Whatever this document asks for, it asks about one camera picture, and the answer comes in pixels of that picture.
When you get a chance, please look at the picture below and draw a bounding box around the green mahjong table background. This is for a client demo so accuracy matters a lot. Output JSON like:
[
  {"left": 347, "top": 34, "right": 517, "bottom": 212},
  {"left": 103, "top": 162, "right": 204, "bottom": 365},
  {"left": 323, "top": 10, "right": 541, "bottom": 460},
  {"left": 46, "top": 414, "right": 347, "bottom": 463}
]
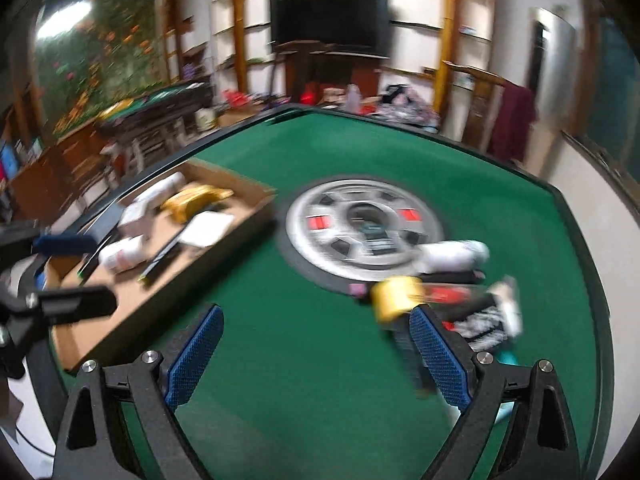
[{"left": 96, "top": 78, "right": 214, "bottom": 172}]

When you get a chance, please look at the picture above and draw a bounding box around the black marker yellow cap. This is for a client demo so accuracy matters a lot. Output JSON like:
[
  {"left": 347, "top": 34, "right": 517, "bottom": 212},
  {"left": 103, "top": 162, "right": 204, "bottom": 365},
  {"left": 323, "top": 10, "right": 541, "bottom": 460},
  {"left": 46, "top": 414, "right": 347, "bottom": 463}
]
[{"left": 138, "top": 231, "right": 182, "bottom": 288}]

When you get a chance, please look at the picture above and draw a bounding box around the cardboard box tray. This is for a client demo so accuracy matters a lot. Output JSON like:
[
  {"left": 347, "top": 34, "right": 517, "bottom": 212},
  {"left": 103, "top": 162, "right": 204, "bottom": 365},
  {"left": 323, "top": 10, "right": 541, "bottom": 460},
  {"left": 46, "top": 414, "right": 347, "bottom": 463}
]
[{"left": 52, "top": 159, "right": 276, "bottom": 374}]

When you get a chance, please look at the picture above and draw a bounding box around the small white bottle pink label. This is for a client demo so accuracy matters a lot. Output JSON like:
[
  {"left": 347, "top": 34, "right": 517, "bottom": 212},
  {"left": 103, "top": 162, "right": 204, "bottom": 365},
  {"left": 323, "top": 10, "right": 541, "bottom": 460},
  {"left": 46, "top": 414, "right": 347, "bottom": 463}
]
[{"left": 99, "top": 235, "right": 146, "bottom": 274}]

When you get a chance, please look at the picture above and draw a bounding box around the flower mural painting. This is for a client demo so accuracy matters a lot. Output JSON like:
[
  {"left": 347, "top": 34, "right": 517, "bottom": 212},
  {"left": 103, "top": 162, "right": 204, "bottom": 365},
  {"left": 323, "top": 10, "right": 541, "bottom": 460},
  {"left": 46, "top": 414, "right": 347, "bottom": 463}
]
[{"left": 34, "top": 0, "right": 167, "bottom": 136}]

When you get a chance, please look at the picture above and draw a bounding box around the black marker pink cap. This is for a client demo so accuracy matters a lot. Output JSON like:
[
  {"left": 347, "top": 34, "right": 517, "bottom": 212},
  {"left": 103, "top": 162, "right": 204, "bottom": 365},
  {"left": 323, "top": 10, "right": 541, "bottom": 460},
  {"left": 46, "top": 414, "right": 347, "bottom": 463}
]
[{"left": 347, "top": 269, "right": 486, "bottom": 299}]

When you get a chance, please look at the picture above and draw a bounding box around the window with wooden frame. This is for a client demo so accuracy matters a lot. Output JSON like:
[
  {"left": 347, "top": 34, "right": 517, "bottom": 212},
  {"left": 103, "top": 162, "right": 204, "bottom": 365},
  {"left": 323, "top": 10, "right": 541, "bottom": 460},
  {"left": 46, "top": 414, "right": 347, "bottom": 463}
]
[{"left": 564, "top": 4, "right": 640, "bottom": 187}]

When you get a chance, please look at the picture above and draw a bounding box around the round grey table control panel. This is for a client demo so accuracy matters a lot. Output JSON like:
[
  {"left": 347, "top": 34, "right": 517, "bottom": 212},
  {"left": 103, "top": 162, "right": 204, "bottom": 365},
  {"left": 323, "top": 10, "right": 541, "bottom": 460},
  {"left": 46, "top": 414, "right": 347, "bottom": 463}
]
[{"left": 276, "top": 174, "right": 447, "bottom": 295}]

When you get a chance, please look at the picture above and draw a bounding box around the large white pill bottle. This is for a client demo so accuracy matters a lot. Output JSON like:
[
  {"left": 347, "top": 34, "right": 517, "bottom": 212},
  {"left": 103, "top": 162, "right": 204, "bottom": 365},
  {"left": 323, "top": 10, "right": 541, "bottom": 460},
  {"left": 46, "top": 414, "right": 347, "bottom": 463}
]
[{"left": 134, "top": 171, "right": 186, "bottom": 209}]

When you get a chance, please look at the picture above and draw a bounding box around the small white box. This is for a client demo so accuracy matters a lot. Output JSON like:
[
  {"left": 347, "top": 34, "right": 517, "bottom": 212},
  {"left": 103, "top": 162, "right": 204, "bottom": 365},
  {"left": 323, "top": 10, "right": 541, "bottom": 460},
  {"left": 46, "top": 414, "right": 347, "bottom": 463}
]
[{"left": 117, "top": 202, "right": 154, "bottom": 238}]

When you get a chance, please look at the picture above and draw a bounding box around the white bottle green label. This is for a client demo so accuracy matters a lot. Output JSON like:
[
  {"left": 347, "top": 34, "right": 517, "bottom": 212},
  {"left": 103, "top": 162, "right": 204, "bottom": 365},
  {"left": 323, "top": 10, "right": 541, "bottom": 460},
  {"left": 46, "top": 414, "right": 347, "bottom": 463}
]
[{"left": 414, "top": 240, "right": 490, "bottom": 274}]

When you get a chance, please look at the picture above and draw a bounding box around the white standing air conditioner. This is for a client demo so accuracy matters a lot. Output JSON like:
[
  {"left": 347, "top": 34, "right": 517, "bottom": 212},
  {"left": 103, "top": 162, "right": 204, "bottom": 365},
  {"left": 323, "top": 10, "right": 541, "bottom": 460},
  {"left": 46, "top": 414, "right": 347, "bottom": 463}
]
[{"left": 526, "top": 8, "right": 578, "bottom": 130}]

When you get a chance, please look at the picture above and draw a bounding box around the yellow snack packet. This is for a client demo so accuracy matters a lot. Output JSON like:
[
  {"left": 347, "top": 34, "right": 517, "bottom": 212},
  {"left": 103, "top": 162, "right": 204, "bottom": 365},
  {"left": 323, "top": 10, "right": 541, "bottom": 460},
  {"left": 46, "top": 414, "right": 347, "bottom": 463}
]
[{"left": 160, "top": 184, "right": 234, "bottom": 224}]

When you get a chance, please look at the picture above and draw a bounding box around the white power adapter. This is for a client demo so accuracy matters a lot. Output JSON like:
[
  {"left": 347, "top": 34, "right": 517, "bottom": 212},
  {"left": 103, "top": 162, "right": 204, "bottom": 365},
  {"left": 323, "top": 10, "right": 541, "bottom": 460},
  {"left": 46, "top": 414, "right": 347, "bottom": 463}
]
[{"left": 178, "top": 211, "right": 234, "bottom": 248}]

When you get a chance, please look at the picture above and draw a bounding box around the wooden chair with cloth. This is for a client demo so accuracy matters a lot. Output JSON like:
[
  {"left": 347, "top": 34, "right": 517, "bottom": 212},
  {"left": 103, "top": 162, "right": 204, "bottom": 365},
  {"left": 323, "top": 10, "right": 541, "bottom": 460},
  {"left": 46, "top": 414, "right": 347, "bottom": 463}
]
[{"left": 445, "top": 61, "right": 508, "bottom": 153}]

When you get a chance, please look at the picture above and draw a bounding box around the pile of clothes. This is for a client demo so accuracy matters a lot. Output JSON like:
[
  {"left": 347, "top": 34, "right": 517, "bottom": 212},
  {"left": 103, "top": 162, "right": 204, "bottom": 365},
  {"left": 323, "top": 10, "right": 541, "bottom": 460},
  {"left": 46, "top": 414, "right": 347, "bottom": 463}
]
[{"left": 375, "top": 84, "right": 440, "bottom": 130}]

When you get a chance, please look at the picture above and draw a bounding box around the maroon cloth on chair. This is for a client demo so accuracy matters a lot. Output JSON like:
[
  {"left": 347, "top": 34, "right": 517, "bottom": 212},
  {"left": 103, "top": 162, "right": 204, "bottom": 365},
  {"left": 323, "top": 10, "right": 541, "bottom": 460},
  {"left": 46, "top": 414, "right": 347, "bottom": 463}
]
[{"left": 487, "top": 80, "right": 537, "bottom": 162}]

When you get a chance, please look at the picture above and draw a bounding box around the dark wooden chair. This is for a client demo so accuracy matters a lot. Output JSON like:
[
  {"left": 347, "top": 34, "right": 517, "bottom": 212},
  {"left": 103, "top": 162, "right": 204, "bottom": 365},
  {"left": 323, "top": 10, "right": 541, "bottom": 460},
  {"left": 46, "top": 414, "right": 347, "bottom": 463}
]
[{"left": 267, "top": 40, "right": 336, "bottom": 104}]

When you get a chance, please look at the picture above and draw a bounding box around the black flat television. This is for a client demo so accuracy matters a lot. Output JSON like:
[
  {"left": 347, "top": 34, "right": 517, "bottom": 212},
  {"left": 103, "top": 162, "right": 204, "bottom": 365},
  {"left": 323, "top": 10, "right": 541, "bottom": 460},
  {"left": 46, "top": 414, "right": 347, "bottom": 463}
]
[{"left": 269, "top": 0, "right": 392, "bottom": 58}]

